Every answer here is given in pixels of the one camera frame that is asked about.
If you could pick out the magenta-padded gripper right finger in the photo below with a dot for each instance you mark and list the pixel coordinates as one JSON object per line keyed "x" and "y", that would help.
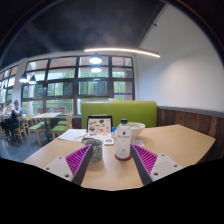
{"x": 162, "y": 165}

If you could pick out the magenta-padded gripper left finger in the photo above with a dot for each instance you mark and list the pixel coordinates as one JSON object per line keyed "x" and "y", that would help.
{"x": 60, "y": 166}

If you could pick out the clear plastic water bottle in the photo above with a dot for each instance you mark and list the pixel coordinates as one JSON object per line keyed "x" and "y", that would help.
{"x": 123, "y": 141}

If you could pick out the white paper sheets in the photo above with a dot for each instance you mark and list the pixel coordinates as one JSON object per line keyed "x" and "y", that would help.
{"x": 71, "y": 134}

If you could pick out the wooden chairs with green seats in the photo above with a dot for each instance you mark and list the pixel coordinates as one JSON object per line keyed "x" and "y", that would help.
{"x": 59, "y": 128}

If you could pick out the flat round red coaster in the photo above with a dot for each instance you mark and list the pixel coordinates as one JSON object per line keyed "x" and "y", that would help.
{"x": 123, "y": 160}

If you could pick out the green speckled mug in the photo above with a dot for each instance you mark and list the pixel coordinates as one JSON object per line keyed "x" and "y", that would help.
{"x": 97, "y": 150}

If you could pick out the white ceramic bowl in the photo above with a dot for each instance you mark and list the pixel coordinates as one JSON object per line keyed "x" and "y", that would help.
{"x": 138, "y": 130}

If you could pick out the colourful sticker sheet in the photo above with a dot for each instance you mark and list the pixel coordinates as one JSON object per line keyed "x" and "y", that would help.
{"x": 98, "y": 135}

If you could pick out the wooden dining table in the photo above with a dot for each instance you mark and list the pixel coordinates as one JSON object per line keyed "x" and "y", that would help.
{"x": 46, "y": 115}

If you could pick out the small white box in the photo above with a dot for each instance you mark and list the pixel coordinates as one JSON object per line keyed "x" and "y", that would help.
{"x": 108, "y": 141}

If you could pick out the green upholstered bench backrest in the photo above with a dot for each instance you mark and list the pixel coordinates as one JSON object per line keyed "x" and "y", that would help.
{"x": 140, "y": 111}

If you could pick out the small blue-capped bottle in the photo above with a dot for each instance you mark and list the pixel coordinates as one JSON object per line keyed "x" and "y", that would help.
{"x": 113, "y": 130}

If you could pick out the person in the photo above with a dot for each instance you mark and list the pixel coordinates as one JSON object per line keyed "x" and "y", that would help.
{"x": 4, "y": 113}
{"x": 16, "y": 111}

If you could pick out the large black-framed window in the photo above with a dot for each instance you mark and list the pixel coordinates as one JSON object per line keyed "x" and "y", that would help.
{"x": 63, "y": 88}

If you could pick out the black pendant lamps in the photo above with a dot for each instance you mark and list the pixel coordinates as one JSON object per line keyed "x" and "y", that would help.
{"x": 95, "y": 59}

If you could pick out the long linear ceiling light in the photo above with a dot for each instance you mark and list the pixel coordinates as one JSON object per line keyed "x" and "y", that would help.
{"x": 123, "y": 50}

